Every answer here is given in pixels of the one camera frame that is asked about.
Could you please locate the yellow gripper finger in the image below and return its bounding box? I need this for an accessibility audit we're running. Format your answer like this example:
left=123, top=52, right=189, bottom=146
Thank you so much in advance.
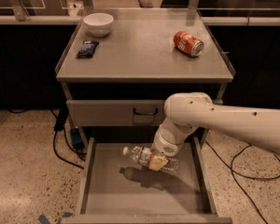
left=148, top=154, right=168, bottom=171

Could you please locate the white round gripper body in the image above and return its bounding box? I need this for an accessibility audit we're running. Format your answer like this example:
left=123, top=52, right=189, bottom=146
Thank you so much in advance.
left=151, top=130, right=184, bottom=157

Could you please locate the clear plastic water bottle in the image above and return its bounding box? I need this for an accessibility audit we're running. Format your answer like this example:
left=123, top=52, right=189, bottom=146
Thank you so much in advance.
left=122, top=146, right=179, bottom=175

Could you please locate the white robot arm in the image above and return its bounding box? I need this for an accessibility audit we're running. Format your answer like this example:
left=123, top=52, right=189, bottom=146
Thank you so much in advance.
left=152, top=92, right=280, bottom=157

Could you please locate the open grey middle drawer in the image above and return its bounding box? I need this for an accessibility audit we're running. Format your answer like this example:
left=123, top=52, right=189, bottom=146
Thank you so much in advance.
left=62, top=138, right=232, bottom=224

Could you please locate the closed upper grey drawer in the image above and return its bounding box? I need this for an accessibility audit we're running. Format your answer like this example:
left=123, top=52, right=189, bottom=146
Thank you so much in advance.
left=66, top=100, right=165, bottom=127

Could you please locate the grey metal drawer cabinet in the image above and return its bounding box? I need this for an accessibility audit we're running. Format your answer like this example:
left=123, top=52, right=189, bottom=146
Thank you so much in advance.
left=54, top=8, right=236, bottom=224

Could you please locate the blue power adapter box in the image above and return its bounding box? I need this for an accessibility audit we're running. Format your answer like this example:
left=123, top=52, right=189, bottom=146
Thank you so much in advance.
left=70, top=128, right=83, bottom=148

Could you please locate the black power strip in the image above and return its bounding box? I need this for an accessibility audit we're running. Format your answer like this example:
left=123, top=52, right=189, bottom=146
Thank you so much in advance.
left=54, top=106, right=68, bottom=132

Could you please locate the orange soda can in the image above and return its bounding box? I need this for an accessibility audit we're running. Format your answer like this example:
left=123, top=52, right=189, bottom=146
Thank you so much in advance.
left=174, top=31, right=204, bottom=57

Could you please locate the dark blue snack packet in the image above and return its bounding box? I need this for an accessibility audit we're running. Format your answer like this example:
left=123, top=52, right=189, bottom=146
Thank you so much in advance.
left=77, top=41, right=99, bottom=58

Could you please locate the blue tape on floor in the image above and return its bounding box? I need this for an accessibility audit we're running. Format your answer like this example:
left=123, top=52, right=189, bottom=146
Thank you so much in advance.
left=37, top=211, right=74, bottom=224

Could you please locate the white ceramic bowl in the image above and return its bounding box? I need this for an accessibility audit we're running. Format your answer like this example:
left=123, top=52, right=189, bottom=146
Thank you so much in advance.
left=83, top=13, right=114, bottom=37

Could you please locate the black drawer handle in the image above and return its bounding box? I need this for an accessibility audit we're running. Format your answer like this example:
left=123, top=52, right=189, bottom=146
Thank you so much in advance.
left=133, top=108, right=159, bottom=116

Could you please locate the black cable on floor right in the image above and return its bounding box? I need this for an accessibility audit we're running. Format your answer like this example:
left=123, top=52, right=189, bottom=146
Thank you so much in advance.
left=204, top=139, right=280, bottom=224

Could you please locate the black cable on floor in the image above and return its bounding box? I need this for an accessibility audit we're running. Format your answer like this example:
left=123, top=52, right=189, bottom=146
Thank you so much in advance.
left=7, top=107, right=87, bottom=170
left=204, top=139, right=280, bottom=224

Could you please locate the black cable on floor left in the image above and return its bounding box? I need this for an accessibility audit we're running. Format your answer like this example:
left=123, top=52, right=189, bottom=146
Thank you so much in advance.
left=7, top=107, right=87, bottom=170

